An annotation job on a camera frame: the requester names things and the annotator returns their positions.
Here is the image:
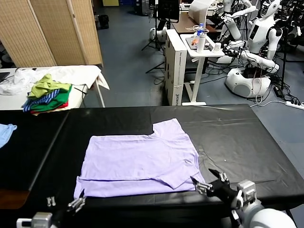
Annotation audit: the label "white cloth heap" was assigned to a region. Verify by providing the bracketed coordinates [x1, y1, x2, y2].
[0, 68, 37, 95]

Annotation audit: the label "large black table cover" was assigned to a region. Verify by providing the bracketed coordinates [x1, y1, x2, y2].
[28, 104, 304, 214]

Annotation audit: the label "white standing desk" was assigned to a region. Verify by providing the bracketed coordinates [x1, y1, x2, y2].
[180, 33, 226, 106]

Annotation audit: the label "grey tablet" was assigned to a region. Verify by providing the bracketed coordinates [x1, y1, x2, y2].
[186, 37, 214, 50]

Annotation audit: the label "small black table cover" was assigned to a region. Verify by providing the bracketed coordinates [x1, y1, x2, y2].
[0, 109, 69, 192]

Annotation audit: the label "tall white cardboard box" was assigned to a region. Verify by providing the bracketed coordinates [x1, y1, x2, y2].
[164, 28, 188, 106]

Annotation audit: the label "green garment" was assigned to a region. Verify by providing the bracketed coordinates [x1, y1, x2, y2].
[29, 84, 73, 112]

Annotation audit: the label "tall black light stand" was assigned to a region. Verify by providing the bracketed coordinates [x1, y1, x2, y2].
[279, 0, 304, 89]

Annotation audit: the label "yellow-green garment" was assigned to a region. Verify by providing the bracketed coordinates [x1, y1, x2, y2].
[28, 73, 72, 100]

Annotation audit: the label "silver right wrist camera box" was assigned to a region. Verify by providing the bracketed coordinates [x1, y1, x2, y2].
[236, 180, 258, 209]

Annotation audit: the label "beige garment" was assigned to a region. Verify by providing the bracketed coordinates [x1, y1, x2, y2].
[32, 105, 71, 116]

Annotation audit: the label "lavender t-shirt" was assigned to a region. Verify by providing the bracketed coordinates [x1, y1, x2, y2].
[73, 118, 206, 199]

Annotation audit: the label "blue striped garment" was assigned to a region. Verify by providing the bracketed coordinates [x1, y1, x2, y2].
[22, 89, 61, 113]

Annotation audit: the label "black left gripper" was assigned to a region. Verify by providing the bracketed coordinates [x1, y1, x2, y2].
[47, 189, 86, 228]

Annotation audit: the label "red garment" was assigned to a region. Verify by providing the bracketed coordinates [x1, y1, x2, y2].
[30, 99, 69, 114]

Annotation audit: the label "white robot base black legs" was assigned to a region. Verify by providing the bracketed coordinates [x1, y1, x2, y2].
[149, 19, 172, 44]

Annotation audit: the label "white curved panel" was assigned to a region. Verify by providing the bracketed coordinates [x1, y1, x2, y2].
[189, 0, 210, 24]

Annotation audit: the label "white power strip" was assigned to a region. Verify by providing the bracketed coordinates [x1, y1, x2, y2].
[286, 101, 304, 110]

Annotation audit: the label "white power cable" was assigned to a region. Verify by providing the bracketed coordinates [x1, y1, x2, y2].
[250, 99, 288, 108]

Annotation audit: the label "black monitor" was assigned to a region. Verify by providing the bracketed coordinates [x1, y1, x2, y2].
[158, 0, 181, 24]

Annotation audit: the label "white tumbler bottle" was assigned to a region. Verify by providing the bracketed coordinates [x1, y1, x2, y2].
[196, 33, 207, 53]

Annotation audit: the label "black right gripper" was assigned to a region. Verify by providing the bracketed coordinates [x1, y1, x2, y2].
[190, 169, 238, 206]

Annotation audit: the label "black tripod stand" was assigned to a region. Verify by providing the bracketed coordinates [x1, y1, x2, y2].
[142, 0, 167, 73]

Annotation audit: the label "white cloth covered table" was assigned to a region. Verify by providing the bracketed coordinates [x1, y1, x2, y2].
[0, 65, 110, 111]

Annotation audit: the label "bamboo folding screen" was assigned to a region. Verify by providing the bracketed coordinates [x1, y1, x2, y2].
[0, 0, 104, 68]

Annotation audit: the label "light blue garment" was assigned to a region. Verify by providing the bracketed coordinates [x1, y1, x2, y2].
[0, 123, 18, 149]

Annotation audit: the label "brown wooden desk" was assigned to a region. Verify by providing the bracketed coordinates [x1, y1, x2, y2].
[171, 11, 223, 34]

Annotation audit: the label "black waste bin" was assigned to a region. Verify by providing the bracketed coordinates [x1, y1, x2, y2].
[98, 14, 110, 29]

